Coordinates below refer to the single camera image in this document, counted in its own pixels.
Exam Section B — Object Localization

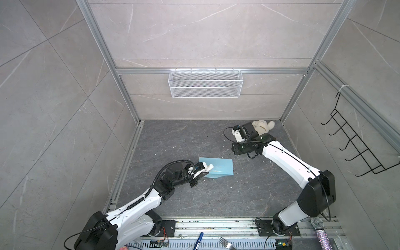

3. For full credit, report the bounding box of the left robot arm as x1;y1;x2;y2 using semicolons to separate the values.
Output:
73;160;213;250

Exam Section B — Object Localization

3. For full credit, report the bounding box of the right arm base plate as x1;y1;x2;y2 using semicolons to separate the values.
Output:
254;218;301;236

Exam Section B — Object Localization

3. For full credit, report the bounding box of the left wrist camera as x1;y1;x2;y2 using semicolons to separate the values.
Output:
187;166;196;176

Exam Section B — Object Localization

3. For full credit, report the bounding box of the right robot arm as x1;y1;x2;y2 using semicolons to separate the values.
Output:
231;122;336;235

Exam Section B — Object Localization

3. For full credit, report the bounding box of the blue marker pen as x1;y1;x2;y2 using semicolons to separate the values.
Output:
193;232;204;250

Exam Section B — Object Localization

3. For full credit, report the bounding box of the silver fork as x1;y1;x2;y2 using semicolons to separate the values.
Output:
219;237;236;250

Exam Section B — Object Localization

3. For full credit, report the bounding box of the white glue stick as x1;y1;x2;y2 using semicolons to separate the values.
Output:
195;162;214;174

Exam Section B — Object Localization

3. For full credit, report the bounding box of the light blue envelope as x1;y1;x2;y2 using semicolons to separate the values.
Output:
199;157;234;179

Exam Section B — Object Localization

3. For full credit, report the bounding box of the white wire mesh basket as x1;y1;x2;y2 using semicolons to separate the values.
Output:
168;69;244;99

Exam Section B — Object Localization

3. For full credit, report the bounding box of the glitter pink microphone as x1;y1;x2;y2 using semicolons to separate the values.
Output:
310;217;333;250

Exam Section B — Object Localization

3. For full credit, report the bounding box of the black wire hook rack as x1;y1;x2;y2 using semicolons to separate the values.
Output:
321;93;400;178

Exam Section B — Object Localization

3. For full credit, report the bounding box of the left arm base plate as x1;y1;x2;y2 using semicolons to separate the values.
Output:
148;220;177;237

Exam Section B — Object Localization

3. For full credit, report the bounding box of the white plush teddy bear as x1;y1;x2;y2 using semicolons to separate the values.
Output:
252;120;275;135

